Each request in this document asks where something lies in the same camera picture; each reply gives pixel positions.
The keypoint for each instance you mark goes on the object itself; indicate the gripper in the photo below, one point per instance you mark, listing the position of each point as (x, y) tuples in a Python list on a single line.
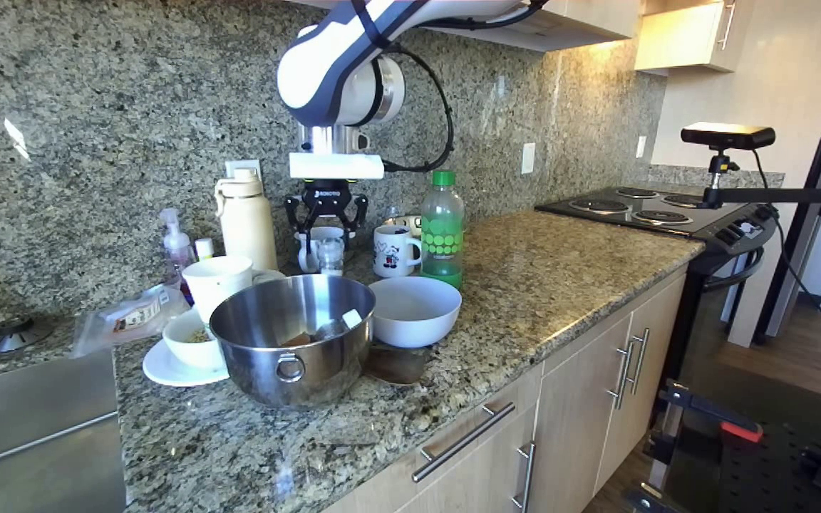
[(327, 197)]

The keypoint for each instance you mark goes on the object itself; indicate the metal sink stopper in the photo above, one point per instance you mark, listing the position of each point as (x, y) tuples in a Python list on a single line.
[(15, 333)]

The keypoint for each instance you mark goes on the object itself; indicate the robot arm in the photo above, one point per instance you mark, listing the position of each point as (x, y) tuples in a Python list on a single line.
[(325, 64)]

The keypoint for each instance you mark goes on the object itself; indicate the black electric stove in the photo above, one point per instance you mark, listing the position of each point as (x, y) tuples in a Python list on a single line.
[(695, 221)]

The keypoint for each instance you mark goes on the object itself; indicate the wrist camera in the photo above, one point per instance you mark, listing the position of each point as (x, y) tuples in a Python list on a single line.
[(336, 166)]

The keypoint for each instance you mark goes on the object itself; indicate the white creamer jug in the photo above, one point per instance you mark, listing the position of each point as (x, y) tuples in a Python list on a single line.
[(308, 253)]

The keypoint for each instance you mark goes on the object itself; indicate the stove burner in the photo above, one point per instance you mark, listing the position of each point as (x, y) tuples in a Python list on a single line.
[(599, 206), (661, 216), (683, 199), (637, 192)]

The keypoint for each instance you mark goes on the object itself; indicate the large white mug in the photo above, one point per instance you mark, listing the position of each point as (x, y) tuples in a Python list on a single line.
[(214, 281)]

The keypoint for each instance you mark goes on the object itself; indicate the small clear bottle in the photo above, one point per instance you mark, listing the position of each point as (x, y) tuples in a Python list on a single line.
[(328, 329)]

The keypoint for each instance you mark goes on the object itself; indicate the clear plastic bag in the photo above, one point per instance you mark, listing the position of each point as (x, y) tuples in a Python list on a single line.
[(125, 320)]

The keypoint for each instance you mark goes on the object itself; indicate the small glass jar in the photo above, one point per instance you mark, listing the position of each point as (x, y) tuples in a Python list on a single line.
[(331, 258)]

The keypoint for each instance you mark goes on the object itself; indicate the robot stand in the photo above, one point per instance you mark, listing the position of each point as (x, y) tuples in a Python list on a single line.
[(752, 463)]

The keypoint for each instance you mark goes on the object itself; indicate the white wall socket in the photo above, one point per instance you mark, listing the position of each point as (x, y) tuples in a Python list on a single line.
[(243, 167)]

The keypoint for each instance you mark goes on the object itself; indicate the wall cabinet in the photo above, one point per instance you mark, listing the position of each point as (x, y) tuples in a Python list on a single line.
[(681, 35)]

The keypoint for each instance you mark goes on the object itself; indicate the green soda bottle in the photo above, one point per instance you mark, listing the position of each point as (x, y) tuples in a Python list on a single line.
[(442, 235)]

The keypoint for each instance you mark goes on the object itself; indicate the white mug with cartoon print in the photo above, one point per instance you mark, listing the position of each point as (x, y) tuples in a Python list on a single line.
[(393, 253)]

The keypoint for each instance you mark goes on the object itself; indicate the clear pump soap bottle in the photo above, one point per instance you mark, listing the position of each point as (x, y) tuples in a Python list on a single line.
[(175, 249)]

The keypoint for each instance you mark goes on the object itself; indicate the camera on mount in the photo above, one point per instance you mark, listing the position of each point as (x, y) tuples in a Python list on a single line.
[(727, 135)]

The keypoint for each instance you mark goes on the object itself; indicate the wooden drawer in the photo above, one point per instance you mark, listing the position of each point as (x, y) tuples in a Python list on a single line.
[(453, 427)]

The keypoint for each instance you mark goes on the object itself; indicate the small white bowl with food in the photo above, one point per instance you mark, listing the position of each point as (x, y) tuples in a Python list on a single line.
[(189, 349)]

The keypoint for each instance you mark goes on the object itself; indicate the small white bottle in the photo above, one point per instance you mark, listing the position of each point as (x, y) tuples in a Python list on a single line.
[(204, 248)]

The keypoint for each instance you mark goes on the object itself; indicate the large steel mixing bowl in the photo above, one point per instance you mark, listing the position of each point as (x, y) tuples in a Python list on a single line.
[(289, 363)]

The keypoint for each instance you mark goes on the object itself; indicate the white ceramic bowl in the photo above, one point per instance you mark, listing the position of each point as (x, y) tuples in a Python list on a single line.
[(414, 313)]

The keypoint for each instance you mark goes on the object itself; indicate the white wall switch plate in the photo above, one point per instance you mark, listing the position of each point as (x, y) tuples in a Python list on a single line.
[(527, 158), (641, 147)]

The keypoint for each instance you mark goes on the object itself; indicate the steel sink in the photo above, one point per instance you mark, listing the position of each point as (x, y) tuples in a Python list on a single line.
[(33, 434)]

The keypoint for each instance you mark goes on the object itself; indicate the cream insulated flask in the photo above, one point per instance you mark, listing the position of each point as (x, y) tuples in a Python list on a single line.
[(246, 221)]

